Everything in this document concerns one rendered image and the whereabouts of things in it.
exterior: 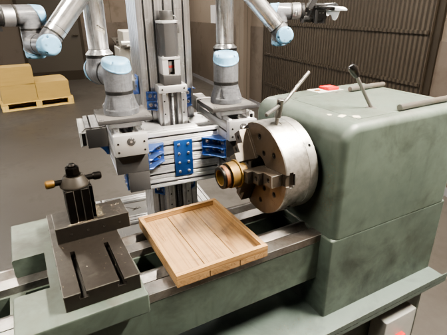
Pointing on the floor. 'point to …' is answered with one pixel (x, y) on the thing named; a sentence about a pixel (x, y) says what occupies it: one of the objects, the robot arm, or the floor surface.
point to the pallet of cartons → (30, 88)
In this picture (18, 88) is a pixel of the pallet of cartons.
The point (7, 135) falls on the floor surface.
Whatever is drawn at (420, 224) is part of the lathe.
